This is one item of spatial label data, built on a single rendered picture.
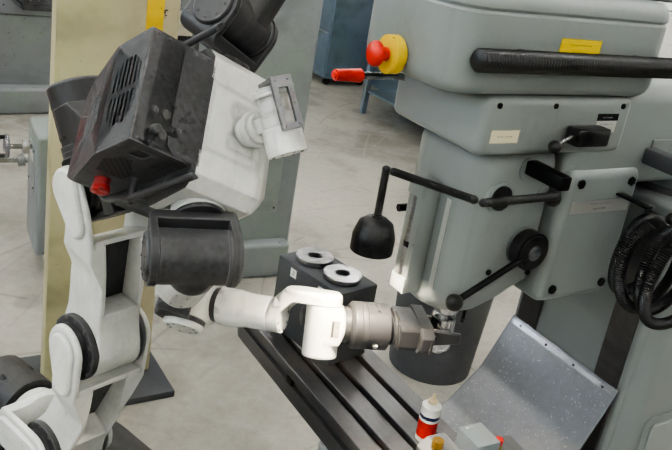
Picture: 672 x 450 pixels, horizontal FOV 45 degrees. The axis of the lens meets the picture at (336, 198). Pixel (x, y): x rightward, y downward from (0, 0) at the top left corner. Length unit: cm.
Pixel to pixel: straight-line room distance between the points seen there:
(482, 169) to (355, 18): 751
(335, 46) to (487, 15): 759
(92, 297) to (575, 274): 94
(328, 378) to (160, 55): 87
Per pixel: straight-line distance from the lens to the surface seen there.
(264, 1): 148
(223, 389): 349
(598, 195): 152
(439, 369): 372
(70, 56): 290
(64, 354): 178
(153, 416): 332
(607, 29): 138
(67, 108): 165
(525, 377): 192
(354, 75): 136
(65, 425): 197
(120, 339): 179
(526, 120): 133
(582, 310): 183
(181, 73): 134
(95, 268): 167
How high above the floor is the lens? 198
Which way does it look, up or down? 21 degrees down
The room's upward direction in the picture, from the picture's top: 10 degrees clockwise
